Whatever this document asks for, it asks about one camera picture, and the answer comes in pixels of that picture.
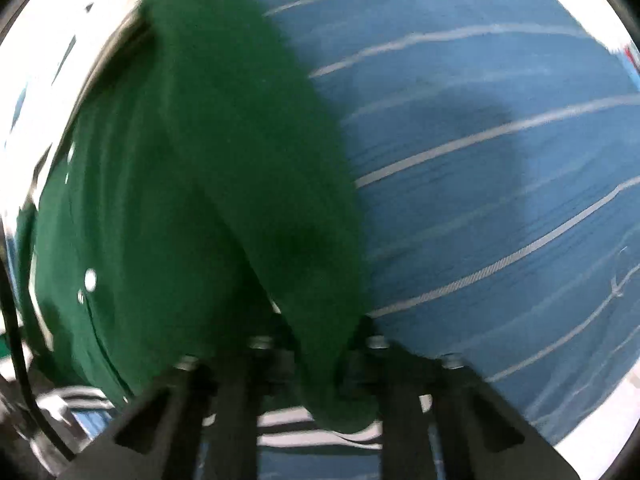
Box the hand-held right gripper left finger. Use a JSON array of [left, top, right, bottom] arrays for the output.
[[60, 310, 298, 480]]

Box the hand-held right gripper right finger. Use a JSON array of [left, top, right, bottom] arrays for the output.
[[344, 319, 582, 480]]

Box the green garment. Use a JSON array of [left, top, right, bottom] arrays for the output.
[[15, 0, 381, 433]]

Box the blue striped blanket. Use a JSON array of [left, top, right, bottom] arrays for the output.
[[220, 0, 640, 448]]

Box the black cable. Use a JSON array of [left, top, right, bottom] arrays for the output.
[[0, 255, 76, 461]]

